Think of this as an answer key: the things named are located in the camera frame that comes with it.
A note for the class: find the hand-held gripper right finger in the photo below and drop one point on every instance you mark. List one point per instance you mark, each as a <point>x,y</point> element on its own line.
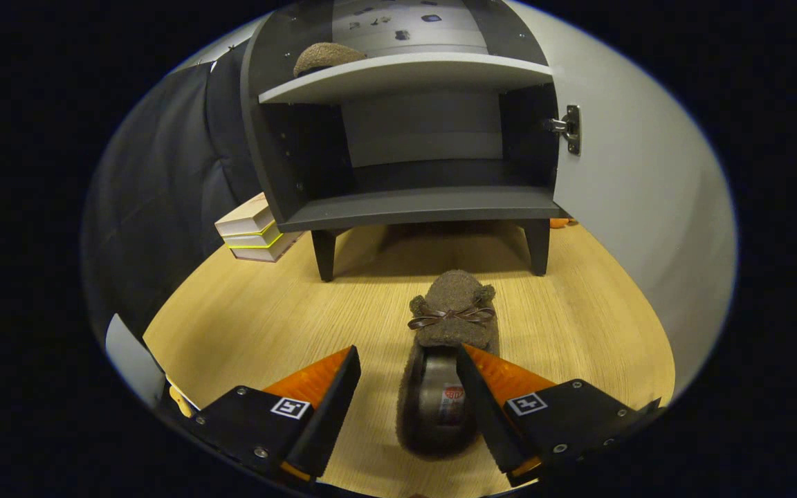
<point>488,415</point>

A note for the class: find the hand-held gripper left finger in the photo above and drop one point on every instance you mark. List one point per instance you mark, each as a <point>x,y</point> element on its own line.
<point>329,415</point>

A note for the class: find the brown fuzzy shoe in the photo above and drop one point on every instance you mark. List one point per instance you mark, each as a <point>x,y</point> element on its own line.
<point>454,290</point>
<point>326,57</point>

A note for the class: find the silver door hinge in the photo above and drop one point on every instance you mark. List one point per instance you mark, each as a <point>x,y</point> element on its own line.
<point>573,128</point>

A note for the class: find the small yellow object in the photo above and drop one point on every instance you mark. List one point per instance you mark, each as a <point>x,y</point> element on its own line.
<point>178,401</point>

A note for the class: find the plain white book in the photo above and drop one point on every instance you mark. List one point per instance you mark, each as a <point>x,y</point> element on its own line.
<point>263,252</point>

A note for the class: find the white flat board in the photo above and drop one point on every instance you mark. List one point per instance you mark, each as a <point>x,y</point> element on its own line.
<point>132,360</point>

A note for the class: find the small orange object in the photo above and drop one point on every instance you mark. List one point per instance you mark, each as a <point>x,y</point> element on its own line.
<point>559,223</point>

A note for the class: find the beige cover book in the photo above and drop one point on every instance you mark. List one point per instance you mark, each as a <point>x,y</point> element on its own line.
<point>246,218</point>

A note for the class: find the black backdrop cloth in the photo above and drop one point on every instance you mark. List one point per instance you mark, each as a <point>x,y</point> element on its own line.
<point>163,194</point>

